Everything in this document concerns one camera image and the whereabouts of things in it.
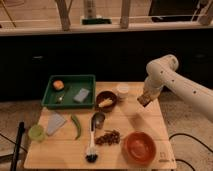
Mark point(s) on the green plastic tray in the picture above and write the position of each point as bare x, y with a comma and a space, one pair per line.
72, 85

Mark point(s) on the light green plastic cup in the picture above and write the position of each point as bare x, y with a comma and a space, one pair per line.
36, 133

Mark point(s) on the orange bread roll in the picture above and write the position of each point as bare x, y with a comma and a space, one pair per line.
58, 85

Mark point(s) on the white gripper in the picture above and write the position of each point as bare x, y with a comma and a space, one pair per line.
151, 90

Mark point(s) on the pale corn piece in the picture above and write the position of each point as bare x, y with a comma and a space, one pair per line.
106, 102

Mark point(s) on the brown black board eraser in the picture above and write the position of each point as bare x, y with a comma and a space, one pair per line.
145, 99

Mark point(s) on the black pole stand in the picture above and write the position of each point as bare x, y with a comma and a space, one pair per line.
15, 156

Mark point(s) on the green black base block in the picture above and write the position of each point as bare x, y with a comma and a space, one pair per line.
96, 21

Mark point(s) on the orange red bowl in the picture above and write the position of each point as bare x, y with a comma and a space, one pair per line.
138, 148

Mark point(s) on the grey folded cloth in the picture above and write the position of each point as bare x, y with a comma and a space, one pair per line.
55, 122

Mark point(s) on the dark brown bowl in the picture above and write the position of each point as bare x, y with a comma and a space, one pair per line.
106, 95

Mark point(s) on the bunch of dark grapes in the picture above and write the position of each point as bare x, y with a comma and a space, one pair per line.
112, 137

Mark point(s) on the green chili pepper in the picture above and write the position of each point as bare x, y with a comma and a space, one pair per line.
77, 124

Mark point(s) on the grey blue sponge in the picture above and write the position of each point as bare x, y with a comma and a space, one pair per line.
81, 95

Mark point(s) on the white paper cup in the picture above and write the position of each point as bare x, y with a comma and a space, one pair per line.
122, 90

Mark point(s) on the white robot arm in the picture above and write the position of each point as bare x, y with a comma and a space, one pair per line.
162, 72

